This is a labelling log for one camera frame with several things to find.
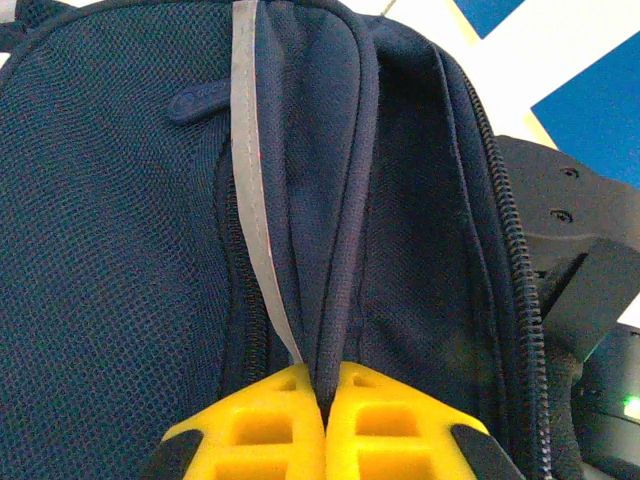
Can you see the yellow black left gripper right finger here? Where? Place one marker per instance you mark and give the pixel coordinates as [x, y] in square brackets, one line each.
[390, 440]

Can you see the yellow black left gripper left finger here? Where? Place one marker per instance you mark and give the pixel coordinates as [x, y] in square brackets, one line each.
[260, 440]

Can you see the navy blue backpack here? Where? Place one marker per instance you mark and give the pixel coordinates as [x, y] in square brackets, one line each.
[150, 225]

